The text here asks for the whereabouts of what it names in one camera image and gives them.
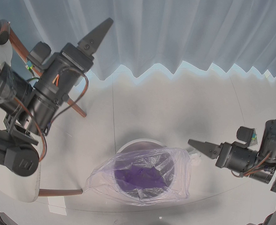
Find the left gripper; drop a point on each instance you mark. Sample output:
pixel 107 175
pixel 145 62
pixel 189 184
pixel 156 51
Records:
pixel 58 83

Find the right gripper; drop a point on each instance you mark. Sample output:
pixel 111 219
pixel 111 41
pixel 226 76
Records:
pixel 243 159

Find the purple plastic bag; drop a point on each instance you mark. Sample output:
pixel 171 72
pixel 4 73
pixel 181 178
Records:
pixel 138 174

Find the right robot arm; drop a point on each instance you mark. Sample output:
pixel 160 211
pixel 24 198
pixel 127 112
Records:
pixel 275 139

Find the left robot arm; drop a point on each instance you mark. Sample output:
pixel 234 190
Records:
pixel 16 153

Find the white trash bin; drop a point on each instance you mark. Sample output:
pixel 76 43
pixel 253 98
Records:
pixel 138 141

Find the crumpled white paper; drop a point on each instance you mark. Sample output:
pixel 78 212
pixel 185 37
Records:
pixel 196 160

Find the white curtain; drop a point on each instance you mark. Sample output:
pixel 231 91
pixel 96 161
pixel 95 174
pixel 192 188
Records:
pixel 175 24

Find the white cushioned wooden chair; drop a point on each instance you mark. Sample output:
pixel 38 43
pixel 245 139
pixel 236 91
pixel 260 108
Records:
pixel 27 191

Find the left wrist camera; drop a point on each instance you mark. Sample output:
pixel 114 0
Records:
pixel 40 51

